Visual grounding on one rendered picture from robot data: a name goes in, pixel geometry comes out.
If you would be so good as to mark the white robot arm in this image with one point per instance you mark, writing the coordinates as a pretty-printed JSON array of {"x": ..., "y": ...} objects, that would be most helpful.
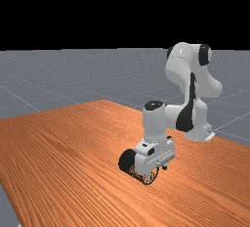
[{"x": 195, "y": 74}]

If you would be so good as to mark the dark mesh basket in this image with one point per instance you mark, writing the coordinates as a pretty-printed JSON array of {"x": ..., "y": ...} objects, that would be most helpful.
[{"x": 127, "y": 160}]

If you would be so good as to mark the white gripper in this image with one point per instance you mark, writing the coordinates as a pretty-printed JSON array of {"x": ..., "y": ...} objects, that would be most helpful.
[{"x": 156, "y": 154}]

